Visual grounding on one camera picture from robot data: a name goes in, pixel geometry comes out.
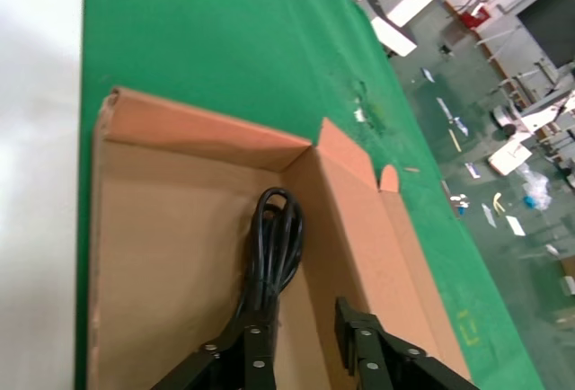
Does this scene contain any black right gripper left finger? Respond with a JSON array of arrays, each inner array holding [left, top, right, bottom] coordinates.
[[147, 311, 276, 390]]

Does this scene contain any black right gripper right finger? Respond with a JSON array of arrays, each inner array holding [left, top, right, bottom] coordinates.
[[334, 297, 477, 390]]

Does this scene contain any black power cable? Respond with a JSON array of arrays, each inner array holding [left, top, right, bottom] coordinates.
[[231, 186, 305, 346]]

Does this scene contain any brown cardboard box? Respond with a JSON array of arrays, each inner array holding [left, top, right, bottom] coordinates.
[[84, 85, 473, 390]]

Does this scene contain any large open cardboard box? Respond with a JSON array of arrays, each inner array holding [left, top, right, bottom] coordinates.
[[558, 253, 575, 297]]

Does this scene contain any red box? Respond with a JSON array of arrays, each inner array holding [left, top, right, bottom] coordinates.
[[462, 6, 492, 31]]

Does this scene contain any white paper sheet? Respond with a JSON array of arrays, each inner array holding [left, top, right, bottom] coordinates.
[[504, 215, 527, 237]]

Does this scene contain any clear plastic bag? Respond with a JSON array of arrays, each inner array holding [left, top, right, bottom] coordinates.
[[520, 165, 553, 211]]

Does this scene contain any white carton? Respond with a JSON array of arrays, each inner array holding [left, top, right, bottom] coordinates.
[[486, 132, 533, 177]]

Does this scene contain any green table cloth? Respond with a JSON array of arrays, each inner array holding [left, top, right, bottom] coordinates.
[[74, 0, 575, 390]]

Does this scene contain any black screen on stand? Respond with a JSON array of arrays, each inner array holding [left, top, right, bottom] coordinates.
[[515, 0, 575, 70]]

